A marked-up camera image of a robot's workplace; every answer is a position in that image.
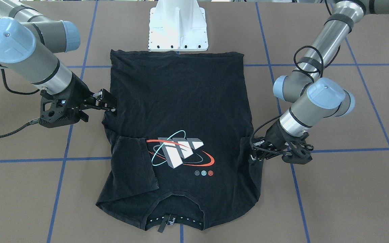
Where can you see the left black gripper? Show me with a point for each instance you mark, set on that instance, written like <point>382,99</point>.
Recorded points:
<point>275,136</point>

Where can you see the black graphic t-shirt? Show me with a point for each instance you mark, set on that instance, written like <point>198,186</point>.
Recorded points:
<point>180,142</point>

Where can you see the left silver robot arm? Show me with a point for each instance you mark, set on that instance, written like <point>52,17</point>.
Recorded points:
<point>311,94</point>

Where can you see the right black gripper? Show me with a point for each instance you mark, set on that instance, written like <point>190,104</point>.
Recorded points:
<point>78,88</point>

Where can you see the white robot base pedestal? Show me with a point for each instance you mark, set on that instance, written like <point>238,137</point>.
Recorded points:
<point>177,25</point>

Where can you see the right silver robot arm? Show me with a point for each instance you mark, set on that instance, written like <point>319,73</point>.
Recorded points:
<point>29,41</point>

